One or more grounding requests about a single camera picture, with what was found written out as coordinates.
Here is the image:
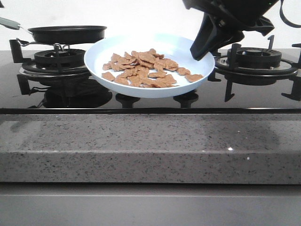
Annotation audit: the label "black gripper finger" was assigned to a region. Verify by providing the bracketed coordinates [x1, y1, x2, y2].
[199, 30, 245, 59]
[190, 13, 223, 59]

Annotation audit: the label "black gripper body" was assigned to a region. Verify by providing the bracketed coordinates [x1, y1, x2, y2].
[183, 0, 277, 36]

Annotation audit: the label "brown meat pieces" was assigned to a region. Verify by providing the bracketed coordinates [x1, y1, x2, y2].
[102, 48, 203, 88]

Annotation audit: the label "light blue plate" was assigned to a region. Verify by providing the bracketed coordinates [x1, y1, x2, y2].
[84, 34, 215, 98]

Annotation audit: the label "black frying pan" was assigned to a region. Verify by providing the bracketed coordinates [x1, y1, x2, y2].
[0, 16, 108, 45]

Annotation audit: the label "right black gas burner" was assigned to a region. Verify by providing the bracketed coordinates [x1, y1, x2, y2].
[236, 47, 282, 69]

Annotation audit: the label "black gas burner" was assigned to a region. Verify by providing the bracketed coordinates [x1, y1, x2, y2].
[34, 49, 85, 70]
[236, 47, 282, 69]

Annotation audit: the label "right black pan support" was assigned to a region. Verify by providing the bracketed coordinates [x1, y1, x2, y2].
[208, 35, 301, 102]

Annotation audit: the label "black pan support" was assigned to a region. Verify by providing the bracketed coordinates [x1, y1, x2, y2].
[9, 39, 91, 96]
[208, 35, 301, 102]

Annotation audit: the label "black glass gas cooktop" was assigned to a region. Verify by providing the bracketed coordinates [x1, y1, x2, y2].
[0, 51, 301, 114]

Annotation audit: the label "left black gas burner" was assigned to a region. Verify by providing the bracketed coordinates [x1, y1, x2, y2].
[34, 49, 85, 70]

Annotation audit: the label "left black pan support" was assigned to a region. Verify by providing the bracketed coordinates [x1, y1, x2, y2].
[9, 39, 91, 96]

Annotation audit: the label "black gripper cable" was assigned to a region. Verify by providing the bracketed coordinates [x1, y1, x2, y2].
[279, 0, 301, 28]

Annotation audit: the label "wire pan reducer ring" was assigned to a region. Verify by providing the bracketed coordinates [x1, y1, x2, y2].
[16, 38, 71, 56]

